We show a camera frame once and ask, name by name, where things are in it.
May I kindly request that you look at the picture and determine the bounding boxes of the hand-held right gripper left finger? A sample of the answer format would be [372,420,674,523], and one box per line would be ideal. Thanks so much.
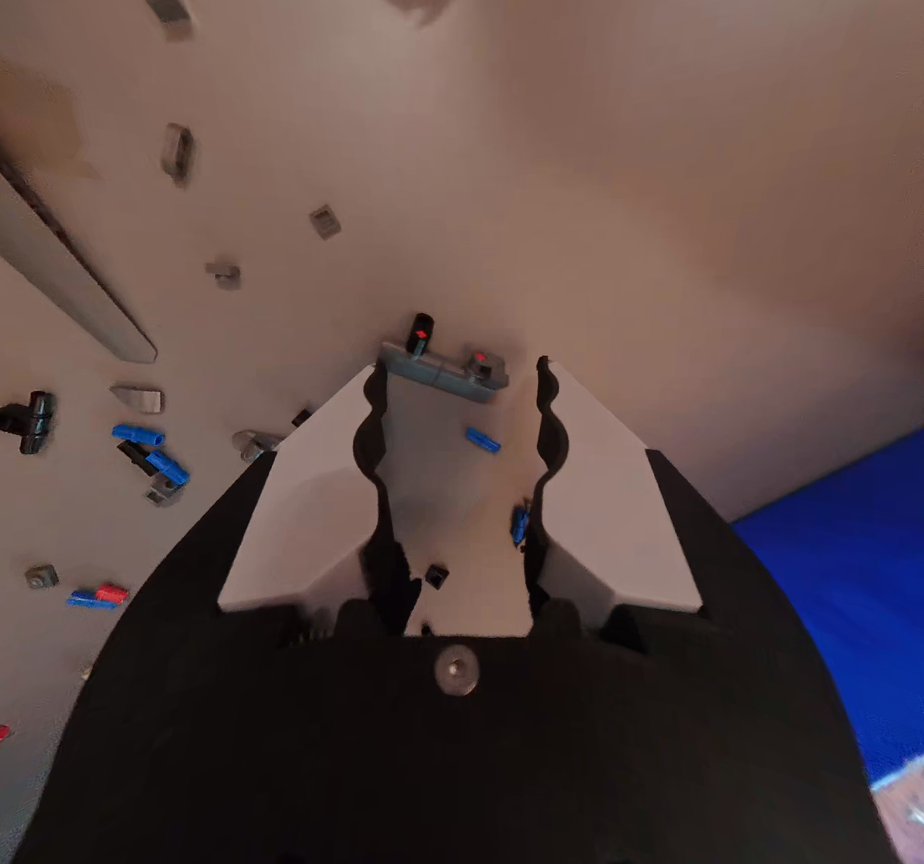
[218,364,423,635]

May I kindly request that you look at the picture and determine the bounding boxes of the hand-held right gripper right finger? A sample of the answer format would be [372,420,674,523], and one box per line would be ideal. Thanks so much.
[526,356,703,616]

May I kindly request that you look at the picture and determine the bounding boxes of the grey lego beam red pins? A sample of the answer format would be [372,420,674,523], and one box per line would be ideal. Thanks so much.
[379,311,511,403]

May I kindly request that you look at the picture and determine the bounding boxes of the scattered loose lego pieces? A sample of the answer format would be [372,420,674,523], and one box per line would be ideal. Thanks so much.
[0,120,531,742]

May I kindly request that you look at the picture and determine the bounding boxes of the long grey lego blade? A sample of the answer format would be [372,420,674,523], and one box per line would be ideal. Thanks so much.
[0,156,158,365]

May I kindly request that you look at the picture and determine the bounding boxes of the blue plastic bin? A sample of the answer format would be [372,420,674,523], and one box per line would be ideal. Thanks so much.
[732,429,924,789]

